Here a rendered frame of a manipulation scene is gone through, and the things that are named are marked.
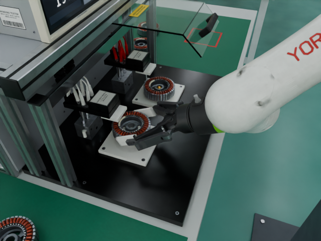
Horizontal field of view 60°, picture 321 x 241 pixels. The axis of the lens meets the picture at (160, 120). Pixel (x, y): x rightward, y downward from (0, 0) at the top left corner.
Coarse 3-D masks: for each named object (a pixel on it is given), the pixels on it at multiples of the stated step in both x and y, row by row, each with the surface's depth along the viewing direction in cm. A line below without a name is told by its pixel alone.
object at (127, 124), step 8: (128, 112) 83; (136, 112) 84; (120, 120) 80; (128, 120) 83; (136, 120) 83; (144, 120) 81; (112, 128) 79; (120, 128) 79; (128, 128) 80; (136, 128) 80; (144, 128) 78
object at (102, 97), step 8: (96, 96) 77; (104, 96) 77; (112, 96) 77; (64, 104) 79; (72, 104) 78; (80, 104) 78; (88, 104) 76; (96, 104) 75; (104, 104) 75; (112, 104) 76; (80, 112) 80; (88, 112) 78; (96, 112) 76; (104, 112) 76; (112, 112) 77; (120, 112) 78; (112, 120) 77
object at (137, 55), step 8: (112, 56) 97; (128, 56) 93; (136, 56) 93; (144, 56) 93; (112, 64) 95; (120, 64) 94; (128, 64) 93; (136, 64) 92; (144, 64) 92; (152, 64) 97; (120, 72) 100; (136, 72) 95; (144, 72) 93
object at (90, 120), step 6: (84, 114) 86; (90, 114) 86; (78, 120) 84; (90, 120) 84; (96, 120) 86; (78, 126) 83; (84, 126) 82; (90, 126) 83; (96, 126) 87; (78, 132) 85; (90, 132) 84; (96, 132) 88; (90, 138) 85
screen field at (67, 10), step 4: (76, 0) 64; (80, 0) 66; (72, 4) 63; (76, 4) 65; (80, 4) 66; (64, 8) 61; (68, 8) 62; (72, 8) 63; (60, 12) 60; (64, 12) 61; (68, 12) 63; (52, 16) 58; (56, 16) 59; (60, 16) 60; (52, 20) 58; (56, 20) 59; (52, 24) 58
